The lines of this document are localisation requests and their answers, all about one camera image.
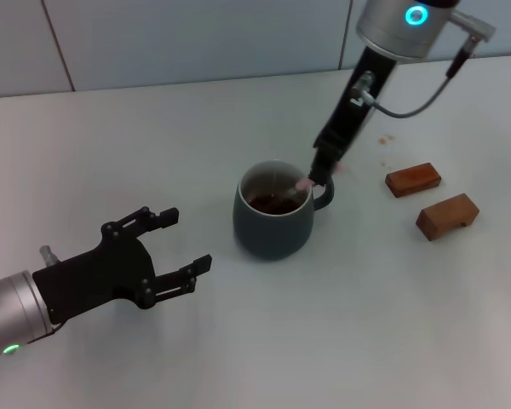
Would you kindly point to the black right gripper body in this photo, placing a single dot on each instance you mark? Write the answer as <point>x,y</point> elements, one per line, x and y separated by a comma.
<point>357,106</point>

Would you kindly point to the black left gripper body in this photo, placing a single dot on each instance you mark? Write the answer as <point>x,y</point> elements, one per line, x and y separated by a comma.
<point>106,268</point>

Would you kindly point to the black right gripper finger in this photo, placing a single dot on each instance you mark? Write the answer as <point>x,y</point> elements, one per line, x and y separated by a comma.
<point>335,159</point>
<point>319,164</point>

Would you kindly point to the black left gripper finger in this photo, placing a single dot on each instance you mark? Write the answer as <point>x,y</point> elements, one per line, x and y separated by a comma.
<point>202,264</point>
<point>169,216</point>

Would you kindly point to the grey ceramic mug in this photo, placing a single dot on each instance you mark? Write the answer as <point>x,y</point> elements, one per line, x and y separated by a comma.
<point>272,234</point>

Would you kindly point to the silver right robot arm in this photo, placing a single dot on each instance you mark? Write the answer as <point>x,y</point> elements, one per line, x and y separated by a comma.
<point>392,25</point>

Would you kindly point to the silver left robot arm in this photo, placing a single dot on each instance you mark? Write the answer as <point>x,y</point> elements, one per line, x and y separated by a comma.
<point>8,307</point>

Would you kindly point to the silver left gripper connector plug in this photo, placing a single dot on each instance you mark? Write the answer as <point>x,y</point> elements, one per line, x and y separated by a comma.
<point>49,255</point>

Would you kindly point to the dark coffee liquid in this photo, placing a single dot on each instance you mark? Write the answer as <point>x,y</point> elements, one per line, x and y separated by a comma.
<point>268,205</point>

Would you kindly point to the flat dark wooden block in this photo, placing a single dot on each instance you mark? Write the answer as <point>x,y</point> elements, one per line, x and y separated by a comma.
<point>413,179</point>

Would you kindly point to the notched light wooden block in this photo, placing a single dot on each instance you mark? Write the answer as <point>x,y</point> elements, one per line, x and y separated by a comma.
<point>443,213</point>

